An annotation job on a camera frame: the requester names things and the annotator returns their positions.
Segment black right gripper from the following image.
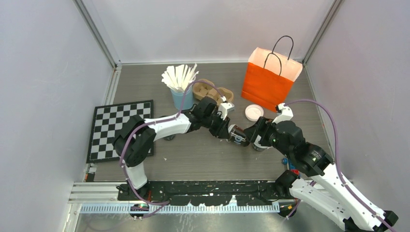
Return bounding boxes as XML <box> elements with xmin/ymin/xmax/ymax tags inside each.
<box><xmin>243</xmin><ymin>116</ymin><xmax>292</xmax><ymax>158</ymax></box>

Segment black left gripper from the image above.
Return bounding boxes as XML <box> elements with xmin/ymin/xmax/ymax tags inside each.
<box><xmin>202</xmin><ymin>111</ymin><xmax>230</xmax><ymax>139</ymax></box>

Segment black paper coffee cup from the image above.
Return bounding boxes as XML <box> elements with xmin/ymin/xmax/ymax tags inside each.
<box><xmin>252</xmin><ymin>144</ymin><xmax>269</xmax><ymax>152</ymax></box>

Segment orange paper bag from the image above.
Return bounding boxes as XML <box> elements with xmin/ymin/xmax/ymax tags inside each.
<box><xmin>241</xmin><ymin>35</ymin><xmax>303</xmax><ymax>112</ymax></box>

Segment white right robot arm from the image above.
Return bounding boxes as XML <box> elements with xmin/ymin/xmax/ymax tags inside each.
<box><xmin>244</xmin><ymin>117</ymin><xmax>398</xmax><ymax>232</ymax></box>

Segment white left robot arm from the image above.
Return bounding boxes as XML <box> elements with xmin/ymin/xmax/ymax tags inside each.
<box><xmin>112</xmin><ymin>97</ymin><xmax>234</xmax><ymax>200</ymax></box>

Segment stack of white lids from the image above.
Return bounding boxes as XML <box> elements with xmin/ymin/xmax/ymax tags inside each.
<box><xmin>245</xmin><ymin>104</ymin><xmax>264</xmax><ymax>122</ymax></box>

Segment brown cardboard cup carrier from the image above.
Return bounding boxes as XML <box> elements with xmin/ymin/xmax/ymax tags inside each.
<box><xmin>192</xmin><ymin>79</ymin><xmax>234</xmax><ymax>106</ymax></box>

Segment light blue cup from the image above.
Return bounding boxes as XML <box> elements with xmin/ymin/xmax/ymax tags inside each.
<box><xmin>171</xmin><ymin>87</ymin><xmax>194</xmax><ymax>110</ymax></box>

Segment blue toy block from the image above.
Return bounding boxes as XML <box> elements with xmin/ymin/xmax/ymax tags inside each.
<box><xmin>281</xmin><ymin>158</ymin><xmax>299</xmax><ymax>174</ymax></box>

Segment white wooden stir sticks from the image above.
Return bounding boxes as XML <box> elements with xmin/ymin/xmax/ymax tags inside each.
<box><xmin>161</xmin><ymin>63</ymin><xmax>199</xmax><ymax>92</ymax></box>

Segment black white chessboard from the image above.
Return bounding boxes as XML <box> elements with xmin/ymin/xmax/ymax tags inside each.
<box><xmin>86</xmin><ymin>100</ymin><xmax>154</xmax><ymax>163</ymax></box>

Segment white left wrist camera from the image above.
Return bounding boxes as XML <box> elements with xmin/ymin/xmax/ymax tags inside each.
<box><xmin>218</xmin><ymin>102</ymin><xmax>234</xmax><ymax>120</ymax></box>

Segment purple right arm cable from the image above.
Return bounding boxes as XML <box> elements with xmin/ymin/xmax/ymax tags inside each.
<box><xmin>283</xmin><ymin>99</ymin><xmax>398</xmax><ymax>232</ymax></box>

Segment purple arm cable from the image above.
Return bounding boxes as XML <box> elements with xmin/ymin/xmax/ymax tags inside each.
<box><xmin>118</xmin><ymin>79</ymin><xmax>226</xmax><ymax>207</ymax></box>
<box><xmin>283</xmin><ymin>99</ymin><xmax>398</xmax><ymax>232</ymax></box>

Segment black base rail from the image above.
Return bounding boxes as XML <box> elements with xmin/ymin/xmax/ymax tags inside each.
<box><xmin>116</xmin><ymin>180</ymin><xmax>300</xmax><ymax>206</ymax></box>

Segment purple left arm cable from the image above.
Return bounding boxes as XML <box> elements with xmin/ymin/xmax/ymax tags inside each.
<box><xmin>118</xmin><ymin>79</ymin><xmax>226</xmax><ymax>207</ymax></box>

